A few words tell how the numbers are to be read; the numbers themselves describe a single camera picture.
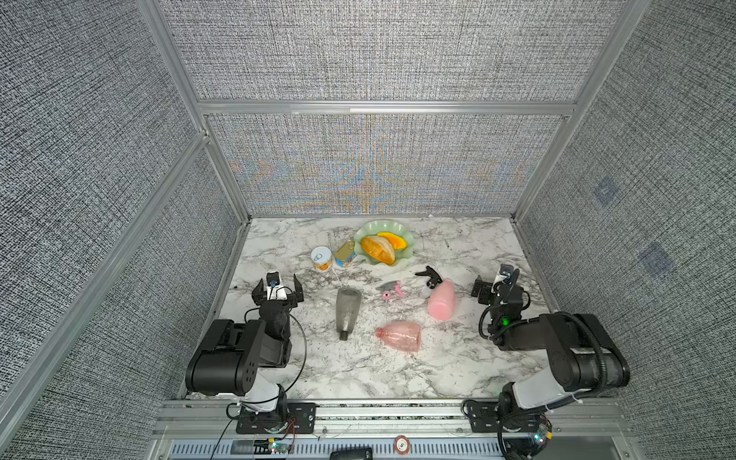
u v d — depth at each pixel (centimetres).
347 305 92
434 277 100
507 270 79
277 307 76
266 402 47
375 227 109
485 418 73
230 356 46
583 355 46
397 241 106
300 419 73
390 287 98
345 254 103
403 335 88
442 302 86
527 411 61
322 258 100
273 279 74
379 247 100
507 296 69
